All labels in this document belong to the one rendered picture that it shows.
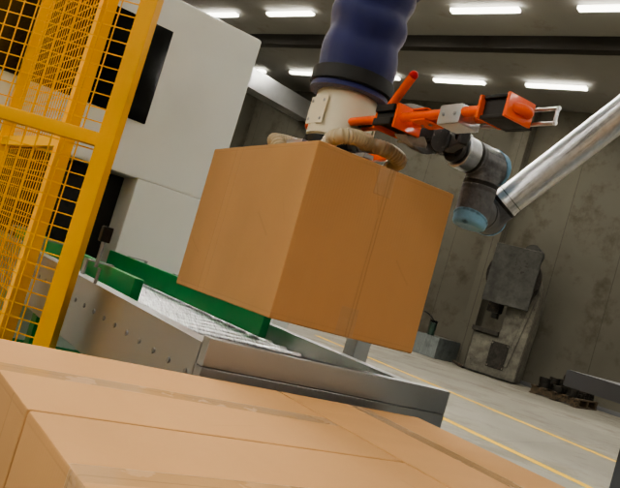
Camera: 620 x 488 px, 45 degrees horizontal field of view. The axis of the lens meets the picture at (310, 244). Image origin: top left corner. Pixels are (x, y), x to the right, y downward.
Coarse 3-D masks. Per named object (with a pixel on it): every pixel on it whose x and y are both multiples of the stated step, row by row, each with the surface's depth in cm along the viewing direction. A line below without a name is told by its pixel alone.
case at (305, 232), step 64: (256, 192) 181; (320, 192) 162; (384, 192) 170; (448, 192) 180; (192, 256) 205; (256, 256) 171; (320, 256) 163; (384, 256) 172; (320, 320) 164; (384, 320) 173
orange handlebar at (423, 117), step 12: (420, 108) 167; (468, 108) 153; (516, 108) 143; (528, 108) 143; (348, 120) 191; (360, 120) 186; (372, 120) 182; (408, 120) 171; (420, 120) 166; (432, 120) 169
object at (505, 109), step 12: (480, 96) 149; (492, 96) 147; (504, 96) 145; (516, 96) 143; (480, 108) 149; (492, 108) 147; (504, 108) 143; (480, 120) 150; (492, 120) 148; (504, 120) 146; (516, 120) 144; (528, 120) 146
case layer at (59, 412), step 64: (0, 384) 96; (64, 384) 101; (128, 384) 114; (192, 384) 129; (0, 448) 89; (64, 448) 74; (128, 448) 81; (192, 448) 88; (256, 448) 98; (320, 448) 109; (384, 448) 123; (448, 448) 142
